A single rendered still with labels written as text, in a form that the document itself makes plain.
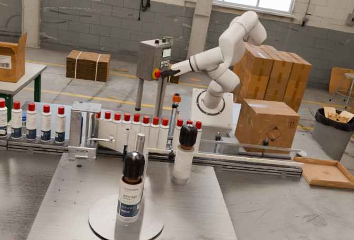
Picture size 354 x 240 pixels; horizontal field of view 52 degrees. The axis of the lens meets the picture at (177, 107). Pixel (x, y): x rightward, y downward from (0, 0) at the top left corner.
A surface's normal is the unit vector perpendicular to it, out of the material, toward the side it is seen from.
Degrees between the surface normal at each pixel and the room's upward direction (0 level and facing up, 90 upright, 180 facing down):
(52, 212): 0
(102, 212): 0
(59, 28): 90
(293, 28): 90
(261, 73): 91
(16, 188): 0
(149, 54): 90
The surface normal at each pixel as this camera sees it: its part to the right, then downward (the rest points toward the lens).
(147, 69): -0.50, 0.24
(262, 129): 0.18, 0.37
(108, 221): 0.15, -0.92
